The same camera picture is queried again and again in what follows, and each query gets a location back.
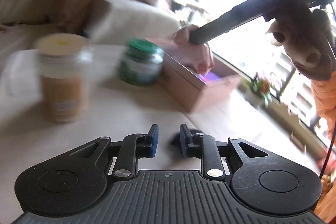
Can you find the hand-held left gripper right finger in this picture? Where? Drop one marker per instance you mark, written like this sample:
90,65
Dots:
183,140

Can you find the potted plant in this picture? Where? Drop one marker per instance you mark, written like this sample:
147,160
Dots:
260,90

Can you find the green lid glass jar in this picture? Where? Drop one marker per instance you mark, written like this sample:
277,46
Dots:
139,64

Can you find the lavender fluffy headband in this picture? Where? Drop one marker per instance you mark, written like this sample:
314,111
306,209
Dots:
210,79

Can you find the pink cardboard box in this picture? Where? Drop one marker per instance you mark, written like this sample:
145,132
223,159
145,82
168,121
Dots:
183,87

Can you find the clear plastic jar cream lid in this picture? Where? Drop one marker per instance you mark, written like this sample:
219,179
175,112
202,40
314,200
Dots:
63,82

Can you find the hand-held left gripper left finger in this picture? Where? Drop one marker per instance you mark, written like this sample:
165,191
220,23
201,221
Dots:
155,140

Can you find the brown plush monkey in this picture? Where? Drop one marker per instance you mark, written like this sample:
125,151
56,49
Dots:
302,48

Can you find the person's right hand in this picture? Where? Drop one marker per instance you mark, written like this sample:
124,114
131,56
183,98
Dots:
197,56

